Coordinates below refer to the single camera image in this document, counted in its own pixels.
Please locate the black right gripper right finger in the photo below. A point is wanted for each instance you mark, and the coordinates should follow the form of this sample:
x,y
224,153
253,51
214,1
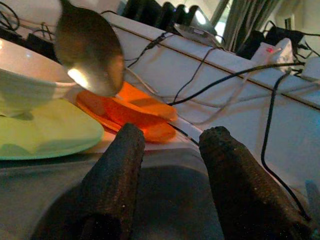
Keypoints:
x,y
245,195

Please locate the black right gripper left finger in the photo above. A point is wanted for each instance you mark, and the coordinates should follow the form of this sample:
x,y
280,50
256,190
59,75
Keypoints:
x,y
110,190

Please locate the green plate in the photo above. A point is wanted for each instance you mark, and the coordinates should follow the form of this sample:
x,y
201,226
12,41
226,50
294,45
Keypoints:
x,y
62,130

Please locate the white ceramic bowl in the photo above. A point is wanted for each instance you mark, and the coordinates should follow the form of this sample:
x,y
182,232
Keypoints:
x,y
25,87

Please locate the silver spoon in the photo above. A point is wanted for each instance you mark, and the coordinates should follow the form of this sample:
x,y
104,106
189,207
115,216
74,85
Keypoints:
x,y
87,50

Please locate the stainless steel sink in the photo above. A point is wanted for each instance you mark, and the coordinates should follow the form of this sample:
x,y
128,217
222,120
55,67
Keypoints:
x,y
37,187

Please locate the orange plate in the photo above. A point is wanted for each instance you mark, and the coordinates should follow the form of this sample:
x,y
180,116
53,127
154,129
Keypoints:
x,y
160,135

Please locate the orange bowl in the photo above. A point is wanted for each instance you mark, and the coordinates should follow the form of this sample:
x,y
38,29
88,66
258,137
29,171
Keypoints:
x,y
140,102

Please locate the white adapter with red light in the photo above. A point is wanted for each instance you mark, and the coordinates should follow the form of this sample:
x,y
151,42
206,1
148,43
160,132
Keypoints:
x,y
280,55

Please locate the black bag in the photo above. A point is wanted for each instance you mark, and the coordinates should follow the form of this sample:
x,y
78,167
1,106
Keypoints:
x,y
282,35

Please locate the silver flat device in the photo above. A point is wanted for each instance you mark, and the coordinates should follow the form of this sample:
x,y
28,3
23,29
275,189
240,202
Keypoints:
x,y
192,31

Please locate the grey curtain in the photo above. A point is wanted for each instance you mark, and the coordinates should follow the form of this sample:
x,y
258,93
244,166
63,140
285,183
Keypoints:
x,y
245,20

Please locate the black ribbed device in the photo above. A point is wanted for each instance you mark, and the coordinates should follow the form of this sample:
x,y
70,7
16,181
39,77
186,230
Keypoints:
x,y
155,12

